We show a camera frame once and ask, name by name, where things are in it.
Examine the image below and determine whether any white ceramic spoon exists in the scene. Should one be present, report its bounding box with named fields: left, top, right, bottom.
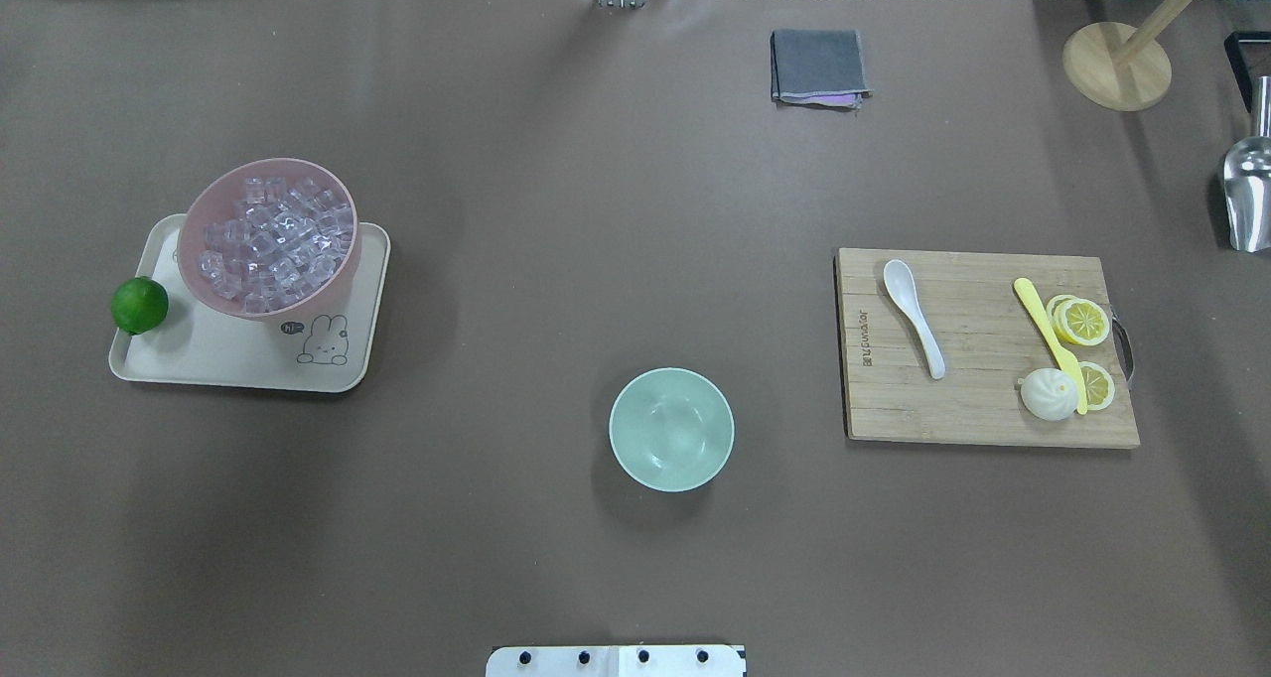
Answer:
left=885, top=259, right=947, bottom=380

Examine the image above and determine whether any mint green bowl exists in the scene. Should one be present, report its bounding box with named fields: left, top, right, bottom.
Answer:
left=608, top=366, right=736, bottom=494

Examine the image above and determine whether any pile of ice cubes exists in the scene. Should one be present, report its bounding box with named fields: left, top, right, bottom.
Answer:
left=197, top=177, right=355, bottom=315

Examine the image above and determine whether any pink bowl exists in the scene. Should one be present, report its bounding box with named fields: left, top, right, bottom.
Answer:
left=175, top=158, right=362, bottom=320

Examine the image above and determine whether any folded grey cloth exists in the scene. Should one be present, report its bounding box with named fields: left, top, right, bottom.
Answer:
left=769, top=29, right=873, bottom=111

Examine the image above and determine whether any cream rabbit tray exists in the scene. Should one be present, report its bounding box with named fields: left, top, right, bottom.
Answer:
left=108, top=212, right=391, bottom=392

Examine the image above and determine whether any bamboo cutting board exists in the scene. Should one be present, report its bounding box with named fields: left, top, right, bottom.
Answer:
left=835, top=248, right=1140, bottom=448

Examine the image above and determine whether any yellow plastic knife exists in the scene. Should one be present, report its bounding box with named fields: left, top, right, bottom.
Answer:
left=1013, top=276, right=1088, bottom=417

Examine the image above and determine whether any white steamed bun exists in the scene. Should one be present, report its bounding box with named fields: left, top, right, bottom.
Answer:
left=1016, top=368, right=1080, bottom=420

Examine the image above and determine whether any upper lemon slice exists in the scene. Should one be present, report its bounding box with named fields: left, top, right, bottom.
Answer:
left=1046, top=293, right=1111, bottom=345

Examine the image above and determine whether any lemon slice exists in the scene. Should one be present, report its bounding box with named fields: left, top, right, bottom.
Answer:
left=1077, top=361, right=1116, bottom=413
left=1046, top=293, right=1111, bottom=345

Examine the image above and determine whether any lower lemon slice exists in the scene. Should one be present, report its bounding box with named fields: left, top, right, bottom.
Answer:
left=1077, top=361, right=1116, bottom=413

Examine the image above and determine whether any green lime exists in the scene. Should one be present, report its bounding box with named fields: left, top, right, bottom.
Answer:
left=111, top=276, right=172, bottom=335

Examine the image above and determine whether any wooden stand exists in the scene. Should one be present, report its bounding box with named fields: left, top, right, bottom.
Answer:
left=1061, top=0, right=1193, bottom=112

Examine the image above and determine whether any metal scoop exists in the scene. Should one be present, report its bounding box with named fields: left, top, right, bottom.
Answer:
left=1221, top=76, right=1270, bottom=253

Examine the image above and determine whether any black tray at edge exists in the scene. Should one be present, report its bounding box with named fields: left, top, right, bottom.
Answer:
left=1224, top=30, right=1270, bottom=111

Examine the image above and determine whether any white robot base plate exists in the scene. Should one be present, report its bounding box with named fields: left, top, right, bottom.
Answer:
left=486, top=641, right=749, bottom=676

